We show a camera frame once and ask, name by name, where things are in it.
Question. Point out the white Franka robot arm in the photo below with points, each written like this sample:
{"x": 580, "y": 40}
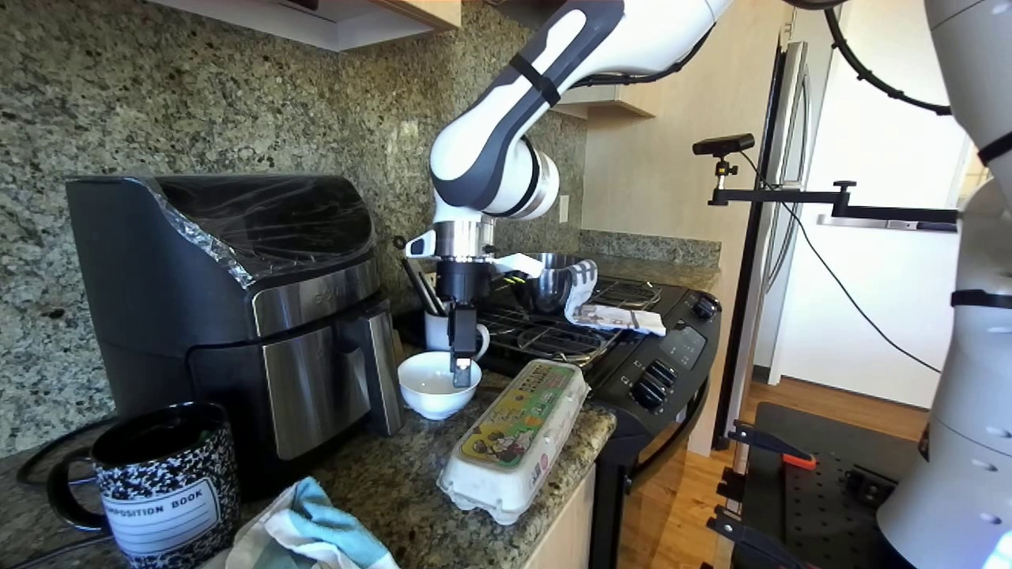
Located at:
{"x": 508, "y": 136}

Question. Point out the black steel air fryer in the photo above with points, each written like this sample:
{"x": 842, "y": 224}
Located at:
{"x": 210, "y": 304}

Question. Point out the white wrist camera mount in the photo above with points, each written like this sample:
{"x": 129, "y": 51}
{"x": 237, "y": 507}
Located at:
{"x": 420, "y": 245}

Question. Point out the white wall outlet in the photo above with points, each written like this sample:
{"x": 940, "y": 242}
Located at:
{"x": 565, "y": 208}

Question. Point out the black camera on stand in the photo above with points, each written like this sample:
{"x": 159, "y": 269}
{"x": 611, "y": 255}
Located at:
{"x": 722, "y": 142}

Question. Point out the black electric stove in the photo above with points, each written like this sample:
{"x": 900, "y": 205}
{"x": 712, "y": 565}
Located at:
{"x": 653, "y": 357}

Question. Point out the wooden wall cabinet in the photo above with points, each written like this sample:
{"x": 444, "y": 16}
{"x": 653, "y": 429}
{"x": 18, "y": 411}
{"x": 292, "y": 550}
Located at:
{"x": 319, "y": 20}

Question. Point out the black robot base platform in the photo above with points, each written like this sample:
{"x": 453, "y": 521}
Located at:
{"x": 801, "y": 507}

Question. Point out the blue white crumpled cloth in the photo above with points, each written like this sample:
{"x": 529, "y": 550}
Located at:
{"x": 319, "y": 533}

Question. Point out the black stove knob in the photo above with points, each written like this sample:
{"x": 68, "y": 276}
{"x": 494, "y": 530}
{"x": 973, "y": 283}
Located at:
{"x": 659, "y": 374}
{"x": 647, "y": 395}

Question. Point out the black white speckled mug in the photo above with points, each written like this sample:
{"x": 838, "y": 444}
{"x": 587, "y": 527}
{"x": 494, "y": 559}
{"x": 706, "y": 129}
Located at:
{"x": 164, "y": 493}

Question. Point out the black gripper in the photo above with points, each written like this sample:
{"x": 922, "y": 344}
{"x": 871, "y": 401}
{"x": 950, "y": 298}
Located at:
{"x": 464, "y": 283}

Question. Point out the patterned kitchen towel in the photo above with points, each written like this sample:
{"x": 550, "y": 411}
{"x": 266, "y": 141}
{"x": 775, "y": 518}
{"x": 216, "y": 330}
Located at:
{"x": 618, "y": 317}

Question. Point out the black camera stand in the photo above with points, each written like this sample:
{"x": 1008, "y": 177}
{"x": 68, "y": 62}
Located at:
{"x": 842, "y": 208}

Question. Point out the grey organic egg carton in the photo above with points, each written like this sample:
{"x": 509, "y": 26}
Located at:
{"x": 524, "y": 432}

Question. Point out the white ceramic bowl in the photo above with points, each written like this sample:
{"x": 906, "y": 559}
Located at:
{"x": 434, "y": 385}

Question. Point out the wooden base cabinet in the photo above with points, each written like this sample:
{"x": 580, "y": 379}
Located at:
{"x": 565, "y": 527}

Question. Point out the stainless steel refrigerator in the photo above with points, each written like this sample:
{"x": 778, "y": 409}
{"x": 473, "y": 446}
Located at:
{"x": 801, "y": 208}

